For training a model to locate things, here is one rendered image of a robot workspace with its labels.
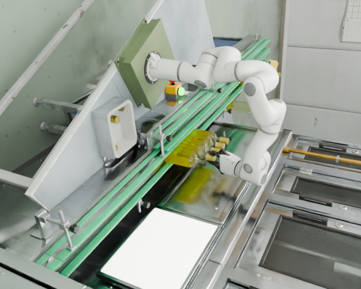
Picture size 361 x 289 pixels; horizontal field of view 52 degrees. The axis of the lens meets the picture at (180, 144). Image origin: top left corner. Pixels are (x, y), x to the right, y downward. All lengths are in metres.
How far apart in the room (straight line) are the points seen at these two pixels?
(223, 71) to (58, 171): 0.77
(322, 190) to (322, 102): 6.07
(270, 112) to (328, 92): 6.44
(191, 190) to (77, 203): 0.57
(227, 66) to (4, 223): 1.23
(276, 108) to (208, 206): 0.56
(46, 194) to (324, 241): 1.12
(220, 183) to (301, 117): 6.40
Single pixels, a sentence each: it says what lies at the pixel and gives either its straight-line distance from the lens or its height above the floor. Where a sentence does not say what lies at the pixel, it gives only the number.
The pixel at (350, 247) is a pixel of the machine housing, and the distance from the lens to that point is 1.68.
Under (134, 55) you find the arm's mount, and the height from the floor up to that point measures 0.84.
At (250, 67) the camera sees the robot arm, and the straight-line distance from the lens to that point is 1.51.
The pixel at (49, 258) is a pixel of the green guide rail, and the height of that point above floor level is 0.92.
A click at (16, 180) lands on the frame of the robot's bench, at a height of 0.59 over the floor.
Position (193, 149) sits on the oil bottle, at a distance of 1.83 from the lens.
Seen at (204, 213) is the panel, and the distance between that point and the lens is 1.68.
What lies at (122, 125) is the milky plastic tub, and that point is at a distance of 1.75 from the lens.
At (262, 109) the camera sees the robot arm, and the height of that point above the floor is 1.43.
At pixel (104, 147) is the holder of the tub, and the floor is 0.79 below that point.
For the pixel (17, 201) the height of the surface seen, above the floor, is 0.31.
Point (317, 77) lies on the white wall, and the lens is 7.78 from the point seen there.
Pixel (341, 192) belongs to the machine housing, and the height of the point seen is 1.73.
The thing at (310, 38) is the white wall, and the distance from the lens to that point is 7.59.
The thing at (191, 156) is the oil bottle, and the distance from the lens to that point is 1.78.
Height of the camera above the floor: 1.78
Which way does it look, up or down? 26 degrees down
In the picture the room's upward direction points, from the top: 101 degrees clockwise
